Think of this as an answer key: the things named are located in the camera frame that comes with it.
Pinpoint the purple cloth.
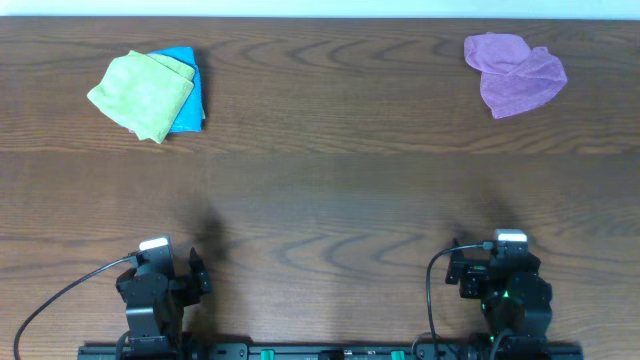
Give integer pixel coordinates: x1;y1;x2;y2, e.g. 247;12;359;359
463;33;568;119

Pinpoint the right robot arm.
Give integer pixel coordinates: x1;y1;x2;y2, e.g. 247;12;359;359
445;235;552;359

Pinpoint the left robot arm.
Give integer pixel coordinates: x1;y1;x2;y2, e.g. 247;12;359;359
115;245;212;359

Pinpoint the blue folded cloth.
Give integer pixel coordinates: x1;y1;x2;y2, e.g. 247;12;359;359
154;47;206;133

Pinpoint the green folded cloth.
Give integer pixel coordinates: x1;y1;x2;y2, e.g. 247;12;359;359
87;50;196;144

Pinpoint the right black cable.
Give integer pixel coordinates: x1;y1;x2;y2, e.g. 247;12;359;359
410;241;496;360

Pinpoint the black cable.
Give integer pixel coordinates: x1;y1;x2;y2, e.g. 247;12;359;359
410;241;496;360
12;254;139;360

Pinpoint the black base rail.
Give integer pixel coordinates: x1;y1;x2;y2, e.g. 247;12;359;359
76;343;585;360

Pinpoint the left black cable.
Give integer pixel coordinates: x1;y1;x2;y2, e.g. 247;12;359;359
12;254;139;360

